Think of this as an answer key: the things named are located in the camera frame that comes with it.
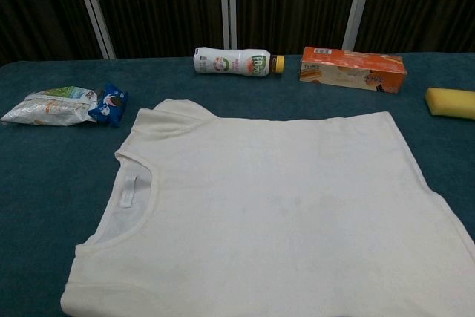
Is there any white T-shirt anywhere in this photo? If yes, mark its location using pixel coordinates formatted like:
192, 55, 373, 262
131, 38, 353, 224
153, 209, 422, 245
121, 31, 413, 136
60, 98, 475, 317

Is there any white drink bottle yellow cap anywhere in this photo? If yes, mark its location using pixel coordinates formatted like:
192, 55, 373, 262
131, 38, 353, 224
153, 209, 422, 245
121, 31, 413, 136
192, 46, 286, 79

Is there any blue cookie packet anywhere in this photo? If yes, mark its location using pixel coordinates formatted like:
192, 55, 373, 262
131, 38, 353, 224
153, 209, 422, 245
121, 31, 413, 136
88, 82, 130, 128

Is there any orange cardboard carton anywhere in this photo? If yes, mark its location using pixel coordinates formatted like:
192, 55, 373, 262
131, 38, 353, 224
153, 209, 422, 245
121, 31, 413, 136
298, 46, 407, 96

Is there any dark brown pleated curtain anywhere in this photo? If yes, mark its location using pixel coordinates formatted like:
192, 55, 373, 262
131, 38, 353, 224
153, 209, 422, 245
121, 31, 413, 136
85, 0, 226, 60
355, 0, 475, 54
234, 0, 360, 56
0, 0, 103, 68

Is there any white snack bag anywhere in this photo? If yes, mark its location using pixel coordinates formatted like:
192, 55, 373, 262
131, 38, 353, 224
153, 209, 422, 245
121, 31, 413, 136
0, 85, 101, 128

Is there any teal table cover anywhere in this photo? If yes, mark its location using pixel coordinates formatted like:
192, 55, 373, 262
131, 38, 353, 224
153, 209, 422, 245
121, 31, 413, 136
0, 52, 475, 317

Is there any yellow sponge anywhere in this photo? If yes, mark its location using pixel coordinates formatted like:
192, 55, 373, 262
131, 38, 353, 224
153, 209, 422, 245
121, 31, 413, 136
424, 87, 475, 121

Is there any white partition post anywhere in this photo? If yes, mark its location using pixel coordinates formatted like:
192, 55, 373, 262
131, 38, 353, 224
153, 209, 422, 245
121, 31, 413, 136
70, 0, 117, 60
218, 0, 238, 59
341, 0, 376, 50

